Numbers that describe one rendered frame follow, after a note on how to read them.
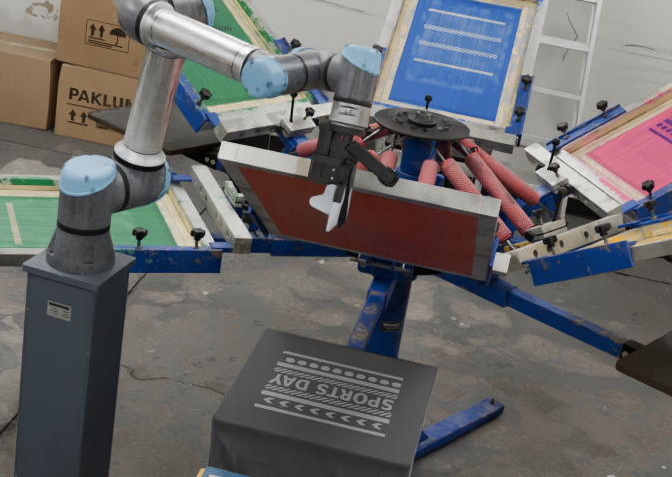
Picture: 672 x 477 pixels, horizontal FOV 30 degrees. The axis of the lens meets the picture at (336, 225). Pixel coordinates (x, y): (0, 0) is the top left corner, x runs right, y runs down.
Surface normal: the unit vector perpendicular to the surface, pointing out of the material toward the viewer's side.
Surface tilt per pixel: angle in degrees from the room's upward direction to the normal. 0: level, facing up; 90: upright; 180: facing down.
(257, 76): 90
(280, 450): 91
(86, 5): 89
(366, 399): 0
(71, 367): 90
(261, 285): 0
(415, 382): 0
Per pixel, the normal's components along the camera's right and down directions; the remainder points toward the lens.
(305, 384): 0.15, -0.92
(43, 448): -0.30, 0.30
